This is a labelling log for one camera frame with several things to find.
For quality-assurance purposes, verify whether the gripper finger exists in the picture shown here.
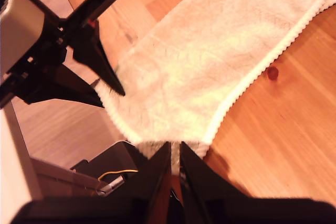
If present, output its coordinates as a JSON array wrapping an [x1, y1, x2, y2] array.
[[180, 141, 250, 224], [15, 65, 105, 109], [71, 20, 127, 97], [112, 141, 171, 224]]

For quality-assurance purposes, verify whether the cream fluffy tea towel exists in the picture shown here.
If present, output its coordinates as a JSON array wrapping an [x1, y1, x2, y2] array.
[[93, 0, 336, 177]]

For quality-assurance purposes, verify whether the grey metal base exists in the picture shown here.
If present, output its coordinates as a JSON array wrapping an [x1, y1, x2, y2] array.
[[30, 155, 111, 198]]

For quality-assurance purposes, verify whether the yellow wire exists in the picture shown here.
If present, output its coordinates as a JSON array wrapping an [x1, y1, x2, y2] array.
[[97, 168, 139, 182]]

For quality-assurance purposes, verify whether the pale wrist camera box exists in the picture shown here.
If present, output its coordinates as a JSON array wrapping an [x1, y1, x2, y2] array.
[[0, 0, 46, 75]]

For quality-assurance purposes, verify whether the white frame post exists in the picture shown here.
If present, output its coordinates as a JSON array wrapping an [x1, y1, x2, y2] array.
[[0, 74, 43, 224]]

